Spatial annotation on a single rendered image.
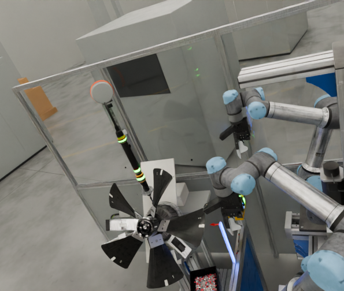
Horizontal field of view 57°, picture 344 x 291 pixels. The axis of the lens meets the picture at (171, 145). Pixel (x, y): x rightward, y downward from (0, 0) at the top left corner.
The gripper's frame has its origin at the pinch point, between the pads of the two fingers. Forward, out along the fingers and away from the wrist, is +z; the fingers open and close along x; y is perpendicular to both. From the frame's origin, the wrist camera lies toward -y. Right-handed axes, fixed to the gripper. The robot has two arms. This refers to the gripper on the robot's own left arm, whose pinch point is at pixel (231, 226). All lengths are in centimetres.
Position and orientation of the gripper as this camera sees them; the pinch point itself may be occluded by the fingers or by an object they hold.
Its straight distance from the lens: 143.5
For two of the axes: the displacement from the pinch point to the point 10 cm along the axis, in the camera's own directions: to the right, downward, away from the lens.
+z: 3.3, 8.2, 4.7
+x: 2.8, -5.6, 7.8
